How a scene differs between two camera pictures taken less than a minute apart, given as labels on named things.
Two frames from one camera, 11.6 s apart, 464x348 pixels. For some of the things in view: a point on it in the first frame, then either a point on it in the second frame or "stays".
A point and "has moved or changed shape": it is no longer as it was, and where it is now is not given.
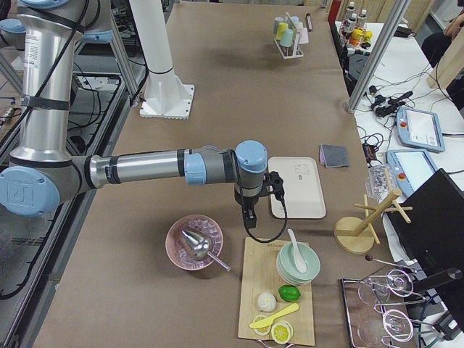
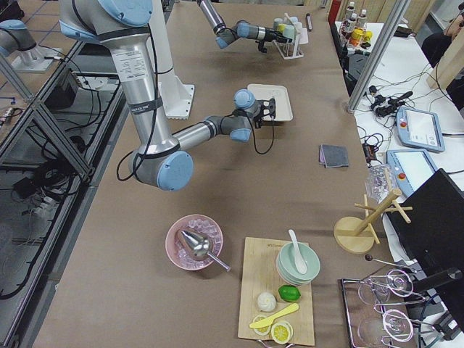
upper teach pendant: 419,129 stays
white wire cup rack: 296,51 stays
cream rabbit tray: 303,191 -> 280,94
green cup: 287,39 has moved or changed shape
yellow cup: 282,26 stays
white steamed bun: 266,301 stays
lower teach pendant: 410,168 stays
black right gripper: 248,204 -> 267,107
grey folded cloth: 333,156 stays
